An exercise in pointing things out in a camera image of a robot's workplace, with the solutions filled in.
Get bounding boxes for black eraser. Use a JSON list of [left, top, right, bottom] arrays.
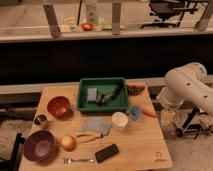
[[95, 144, 119, 163]]

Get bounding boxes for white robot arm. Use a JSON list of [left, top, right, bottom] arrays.
[[157, 62, 213, 116]]

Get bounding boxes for red bowl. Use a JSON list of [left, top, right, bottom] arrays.
[[47, 96, 70, 118]]

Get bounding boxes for purple bowl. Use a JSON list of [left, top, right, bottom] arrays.
[[23, 130, 55, 162]]

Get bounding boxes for dark tool in tray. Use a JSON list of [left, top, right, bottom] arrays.
[[96, 86, 122, 105]]

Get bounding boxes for green plastic tray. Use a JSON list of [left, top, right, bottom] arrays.
[[77, 77, 130, 113]]

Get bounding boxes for grey sponge block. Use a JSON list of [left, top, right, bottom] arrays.
[[87, 88, 97, 103]]

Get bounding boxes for brown red food item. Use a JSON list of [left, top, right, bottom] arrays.
[[127, 85, 145, 96]]

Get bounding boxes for white round cup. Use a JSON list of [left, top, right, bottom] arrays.
[[112, 112, 128, 130]]

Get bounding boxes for blue small cup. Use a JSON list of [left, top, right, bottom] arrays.
[[129, 106, 142, 121]]

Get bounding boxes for grey cloth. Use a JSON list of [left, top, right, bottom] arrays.
[[82, 118, 111, 136]]

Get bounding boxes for orange carrot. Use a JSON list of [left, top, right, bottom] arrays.
[[139, 105, 157, 118]]

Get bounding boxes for red apple on shelf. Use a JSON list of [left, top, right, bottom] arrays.
[[81, 22, 94, 31]]

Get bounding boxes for small dark tin can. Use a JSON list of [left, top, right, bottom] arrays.
[[34, 115, 48, 128]]

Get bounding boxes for metal fork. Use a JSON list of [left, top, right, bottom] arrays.
[[63, 158, 95, 164]]

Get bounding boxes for black stand beside table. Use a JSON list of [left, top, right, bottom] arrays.
[[175, 108, 213, 138]]

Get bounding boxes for black office chair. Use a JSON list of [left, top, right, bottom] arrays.
[[141, 0, 208, 29]]

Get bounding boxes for black chair at left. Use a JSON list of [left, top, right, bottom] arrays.
[[0, 133, 25, 171]]

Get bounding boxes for yellow handled pliers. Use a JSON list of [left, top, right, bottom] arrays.
[[76, 132, 102, 143]]

